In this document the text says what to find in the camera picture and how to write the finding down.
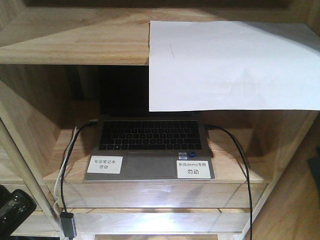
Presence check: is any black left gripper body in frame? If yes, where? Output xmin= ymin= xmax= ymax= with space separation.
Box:
xmin=0 ymin=185 xmax=37 ymax=233

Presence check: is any white paper sheet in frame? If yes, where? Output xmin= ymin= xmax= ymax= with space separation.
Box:
xmin=149 ymin=21 xmax=320 ymax=112

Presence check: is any grey usb hub adapter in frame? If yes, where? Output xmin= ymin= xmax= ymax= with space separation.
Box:
xmin=60 ymin=212 xmax=77 ymax=239

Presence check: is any white label sticker left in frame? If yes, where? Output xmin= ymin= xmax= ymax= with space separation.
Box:
xmin=86 ymin=155 xmax=123 ymax=174

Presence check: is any white label sticker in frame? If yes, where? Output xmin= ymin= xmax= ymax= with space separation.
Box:
xmin=176 ymin=160 xmax=212 ymax=180
xmin=86 ymin=155 xmax=123 ymax=174

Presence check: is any grey open laptop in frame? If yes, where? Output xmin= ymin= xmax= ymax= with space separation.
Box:
xmin=84 ymin=65 xmax=215 ymax=182

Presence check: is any wooden shelf unit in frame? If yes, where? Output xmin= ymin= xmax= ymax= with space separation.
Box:
xmin=0 ymin=0 xmax=320 ymax=240

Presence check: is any white label sticker right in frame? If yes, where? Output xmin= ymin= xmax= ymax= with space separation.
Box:
xmin=176 ymin=160 xmax=212 ymax=180

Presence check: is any white cable left of laptop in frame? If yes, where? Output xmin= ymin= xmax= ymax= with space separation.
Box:
xmin=52 ymin=126 xmax=79 ymax=218

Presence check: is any black cable left of laptop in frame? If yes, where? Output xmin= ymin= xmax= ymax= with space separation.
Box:
xmin=59 ymin=121 xmax=99 ymax=213

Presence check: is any black cable of laptop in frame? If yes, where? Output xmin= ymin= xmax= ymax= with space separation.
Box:
xmin=59 ymin=121 xmax=99 ymax=213
xmin=204 ymin=123 xmax=253 ymax=240

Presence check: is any black cable right of laptop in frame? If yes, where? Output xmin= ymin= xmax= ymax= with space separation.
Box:
xmin=204 ymin=123 xmax=253 ymax=240

